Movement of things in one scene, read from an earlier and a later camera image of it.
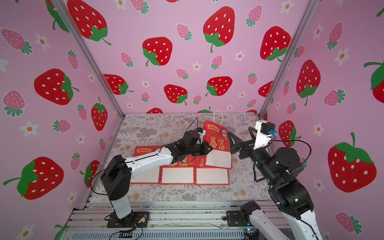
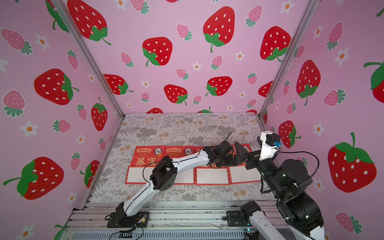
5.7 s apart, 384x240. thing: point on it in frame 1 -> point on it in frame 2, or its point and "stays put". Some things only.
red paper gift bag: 151,177 stays put
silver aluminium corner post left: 88,52 stays put
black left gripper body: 200,150 -> 227,160
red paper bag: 218,137 -> 238,173
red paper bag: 205,175 stays put
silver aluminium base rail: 167,221 stays put
